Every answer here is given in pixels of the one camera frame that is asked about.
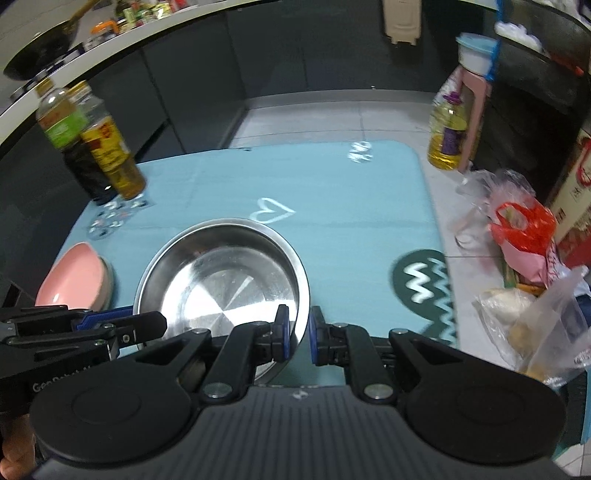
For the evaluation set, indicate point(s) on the pink plastic bag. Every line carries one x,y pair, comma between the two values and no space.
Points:
531,265

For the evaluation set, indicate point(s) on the translucent bag with food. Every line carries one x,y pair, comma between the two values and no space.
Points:
545,332

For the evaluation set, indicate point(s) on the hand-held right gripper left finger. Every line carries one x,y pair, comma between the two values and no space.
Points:
286,333

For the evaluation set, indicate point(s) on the teal printed tablecloth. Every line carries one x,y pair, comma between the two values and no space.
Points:
346,207

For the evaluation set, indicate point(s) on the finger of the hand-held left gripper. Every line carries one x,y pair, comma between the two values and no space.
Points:
108,318
138,325

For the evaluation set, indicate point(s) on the person's left hand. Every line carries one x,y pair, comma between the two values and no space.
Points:
11,450

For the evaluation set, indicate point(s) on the white kitchen countertop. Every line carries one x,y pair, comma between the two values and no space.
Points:
152,34

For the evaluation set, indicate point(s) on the pink bowl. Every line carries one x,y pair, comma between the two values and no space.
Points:
74,277

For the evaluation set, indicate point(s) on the row of condiment jars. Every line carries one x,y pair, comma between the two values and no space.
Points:
152,9

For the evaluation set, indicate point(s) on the clear plastic bag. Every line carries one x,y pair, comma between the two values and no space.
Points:
480,194

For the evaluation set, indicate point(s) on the yellow cooking oil bottle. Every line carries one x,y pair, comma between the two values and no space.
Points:
445,138

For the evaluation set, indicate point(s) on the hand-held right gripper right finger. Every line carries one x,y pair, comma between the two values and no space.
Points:
315,336

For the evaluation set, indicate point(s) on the white plastic bag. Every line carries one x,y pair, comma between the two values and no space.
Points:
521,34

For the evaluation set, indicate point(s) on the dark sauce bottle green label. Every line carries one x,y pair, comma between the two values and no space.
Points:
85,170

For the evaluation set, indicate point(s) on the black side cabinet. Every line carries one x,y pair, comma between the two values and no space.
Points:
535,106

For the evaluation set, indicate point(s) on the black wok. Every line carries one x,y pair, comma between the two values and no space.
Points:
41,50

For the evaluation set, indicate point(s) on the stainless steel bowl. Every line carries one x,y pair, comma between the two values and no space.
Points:
221,277

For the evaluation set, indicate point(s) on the vinegar bottle yellow label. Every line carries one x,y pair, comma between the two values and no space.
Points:
120,161

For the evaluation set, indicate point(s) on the beige plastic bin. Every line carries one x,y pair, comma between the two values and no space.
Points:
402,21

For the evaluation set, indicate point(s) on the pink plastic stool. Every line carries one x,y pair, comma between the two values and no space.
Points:
480,110

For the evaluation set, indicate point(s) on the plastic container blue lid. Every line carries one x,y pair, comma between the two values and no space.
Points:
474,53

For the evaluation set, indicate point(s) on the cardboard box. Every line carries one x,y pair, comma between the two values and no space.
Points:
577,207

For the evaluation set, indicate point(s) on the orange kitchen utensil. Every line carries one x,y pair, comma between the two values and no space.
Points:
105,27

